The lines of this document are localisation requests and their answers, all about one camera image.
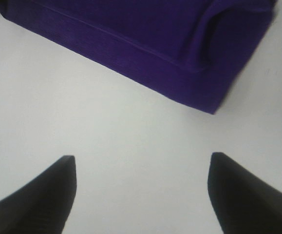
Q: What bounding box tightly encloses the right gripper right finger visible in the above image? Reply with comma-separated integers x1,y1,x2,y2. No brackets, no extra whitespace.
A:
207,152,282,234

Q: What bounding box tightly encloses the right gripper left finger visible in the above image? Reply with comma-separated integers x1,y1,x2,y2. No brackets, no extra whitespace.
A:
0,156,77,234

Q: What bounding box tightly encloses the purple towel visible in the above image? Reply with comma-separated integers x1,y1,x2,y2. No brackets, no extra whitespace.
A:
0,0,275,114

